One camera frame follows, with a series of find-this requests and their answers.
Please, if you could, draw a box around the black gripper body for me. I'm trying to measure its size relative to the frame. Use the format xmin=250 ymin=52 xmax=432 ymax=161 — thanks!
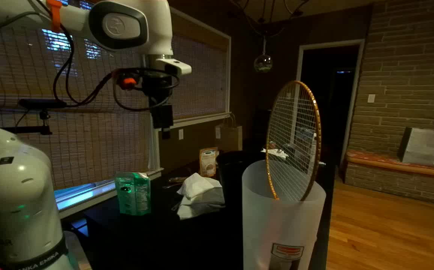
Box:
xmin=141 ymin=67 xmax=177 ymax=130

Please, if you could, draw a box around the orange frame badminton racket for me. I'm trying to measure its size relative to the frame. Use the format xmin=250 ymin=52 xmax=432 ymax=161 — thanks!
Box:
xmin=264 ymin=79 xmax=324 ymax=202

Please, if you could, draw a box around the translucent white plastic bin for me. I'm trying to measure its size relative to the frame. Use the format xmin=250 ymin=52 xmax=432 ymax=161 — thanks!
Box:
xmin=240 ymin=158 xmax=327 ymax=270

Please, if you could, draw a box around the red and dark bin label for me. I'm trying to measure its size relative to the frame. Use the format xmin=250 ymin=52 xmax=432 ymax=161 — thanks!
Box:
xmin=268 ymin=242 xmax=306 ymax=270

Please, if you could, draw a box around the small woven window blind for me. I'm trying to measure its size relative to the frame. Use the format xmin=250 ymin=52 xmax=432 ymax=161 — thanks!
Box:
xmin=168 ymin=8 xmax=232 ymax=124

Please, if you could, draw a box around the large woven window blind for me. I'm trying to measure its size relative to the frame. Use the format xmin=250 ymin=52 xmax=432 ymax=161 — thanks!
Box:
xmin=0 ymin=19 xmax=153 ymax=193

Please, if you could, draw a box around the white crumpled cloth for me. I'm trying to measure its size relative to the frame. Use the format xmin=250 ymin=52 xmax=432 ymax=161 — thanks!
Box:
xmin=175 ymin=170 xmax=226 ymax=221

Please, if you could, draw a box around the hanging glass bulb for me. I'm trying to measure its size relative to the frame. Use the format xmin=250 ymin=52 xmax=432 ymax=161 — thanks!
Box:
xmin=253 ymin=35 xmax=274 ymax=73

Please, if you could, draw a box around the small flat white object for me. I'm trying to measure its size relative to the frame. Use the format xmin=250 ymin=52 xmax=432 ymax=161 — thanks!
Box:
xmin=259 ymin=146 xmax=289 ymax=161

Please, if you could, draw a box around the white box on bench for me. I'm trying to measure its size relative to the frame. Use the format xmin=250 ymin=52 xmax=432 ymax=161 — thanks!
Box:
xmin=401 ymin=125 xmax=434 ymax=167

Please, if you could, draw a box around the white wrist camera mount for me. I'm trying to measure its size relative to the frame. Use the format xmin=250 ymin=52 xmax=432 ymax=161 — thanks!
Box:
xmin=154 ymin=55 xmax=193 ymax=77

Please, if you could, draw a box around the black bar mount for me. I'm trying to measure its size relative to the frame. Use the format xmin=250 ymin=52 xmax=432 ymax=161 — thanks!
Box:
xmin=0 ymin=124 xmax=54 ymax=136
xmin=18 ymin=97 xmax=69 ymax=110

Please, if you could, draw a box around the white door frame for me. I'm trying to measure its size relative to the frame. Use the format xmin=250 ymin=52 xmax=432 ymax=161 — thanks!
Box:
xmin=289 ymin=38 xmax=366 ymax=166

